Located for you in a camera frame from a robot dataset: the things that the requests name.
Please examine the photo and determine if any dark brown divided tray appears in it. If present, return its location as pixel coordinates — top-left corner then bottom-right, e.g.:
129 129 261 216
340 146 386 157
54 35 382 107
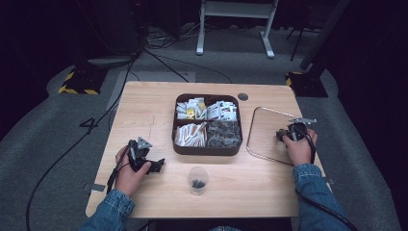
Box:
171 92 243 157

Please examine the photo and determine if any pile of brown stick packets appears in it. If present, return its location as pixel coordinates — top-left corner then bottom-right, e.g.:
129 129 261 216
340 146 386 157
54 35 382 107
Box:
174 121 209 148

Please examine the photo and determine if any pile of dark grey packets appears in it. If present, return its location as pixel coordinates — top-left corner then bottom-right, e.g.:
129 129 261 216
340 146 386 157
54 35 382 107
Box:
206 119 242 149

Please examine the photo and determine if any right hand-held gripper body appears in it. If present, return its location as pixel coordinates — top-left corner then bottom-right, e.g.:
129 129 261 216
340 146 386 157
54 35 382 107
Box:
286 117 319 142

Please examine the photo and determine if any white metal stand frame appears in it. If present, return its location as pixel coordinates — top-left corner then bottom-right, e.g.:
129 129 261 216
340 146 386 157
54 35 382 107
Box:
195 0 280 60

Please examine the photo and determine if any yellow black striped stand base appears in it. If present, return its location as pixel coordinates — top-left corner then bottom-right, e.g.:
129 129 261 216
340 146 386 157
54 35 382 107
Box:
285 70 329 98
57 65 109 96

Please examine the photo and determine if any clear plastic cup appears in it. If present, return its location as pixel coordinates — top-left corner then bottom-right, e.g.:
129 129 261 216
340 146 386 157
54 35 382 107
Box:
187 166 211 197

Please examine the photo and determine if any thin black floor cable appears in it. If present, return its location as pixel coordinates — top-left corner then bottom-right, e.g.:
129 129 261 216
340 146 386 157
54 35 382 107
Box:
143 47 234 85

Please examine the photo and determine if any hand-held gripper cable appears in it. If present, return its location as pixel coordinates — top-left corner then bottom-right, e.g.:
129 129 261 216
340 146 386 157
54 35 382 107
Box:
106 143 133 195
293 130 360 231

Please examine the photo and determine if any grey slanted metal pole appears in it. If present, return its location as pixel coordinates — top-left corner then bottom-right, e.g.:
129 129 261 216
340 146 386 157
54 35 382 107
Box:
299 0 353 72

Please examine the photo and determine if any person's right hand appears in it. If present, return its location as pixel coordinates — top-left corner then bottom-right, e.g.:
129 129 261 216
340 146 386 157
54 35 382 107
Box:
282 128 319 167

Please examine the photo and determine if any long black floor cable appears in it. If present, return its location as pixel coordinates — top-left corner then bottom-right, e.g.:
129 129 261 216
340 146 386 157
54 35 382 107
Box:
25 47 145 231

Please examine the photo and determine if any wooden tray with metal rim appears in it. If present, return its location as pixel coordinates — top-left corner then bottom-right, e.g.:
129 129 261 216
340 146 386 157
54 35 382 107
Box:
245 106 306 167

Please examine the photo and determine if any pile of white printed packets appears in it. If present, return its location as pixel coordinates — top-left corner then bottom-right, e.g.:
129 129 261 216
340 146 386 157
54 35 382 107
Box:
206 100 239 122

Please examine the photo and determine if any pile of white yellow packets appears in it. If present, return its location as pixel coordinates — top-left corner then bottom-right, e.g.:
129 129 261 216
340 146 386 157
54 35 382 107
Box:
175 97 208 121

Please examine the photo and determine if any left hand-held gripper cable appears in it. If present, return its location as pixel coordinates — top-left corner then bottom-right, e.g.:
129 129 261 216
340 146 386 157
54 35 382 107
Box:
106 143 133 195

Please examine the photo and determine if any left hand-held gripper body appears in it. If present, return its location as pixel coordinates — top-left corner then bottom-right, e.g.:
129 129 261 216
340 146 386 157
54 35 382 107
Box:
127 137 154 174

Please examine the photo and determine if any right hand-held gripper cable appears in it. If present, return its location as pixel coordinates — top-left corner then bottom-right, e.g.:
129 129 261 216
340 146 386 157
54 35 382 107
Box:
293 130 360 231

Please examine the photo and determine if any black tripod stand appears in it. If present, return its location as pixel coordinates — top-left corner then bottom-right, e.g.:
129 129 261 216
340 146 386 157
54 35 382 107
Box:
286 26 321 63

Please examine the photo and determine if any person's left hand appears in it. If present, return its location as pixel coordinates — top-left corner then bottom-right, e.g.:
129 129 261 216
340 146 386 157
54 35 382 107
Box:
114 145 152 197

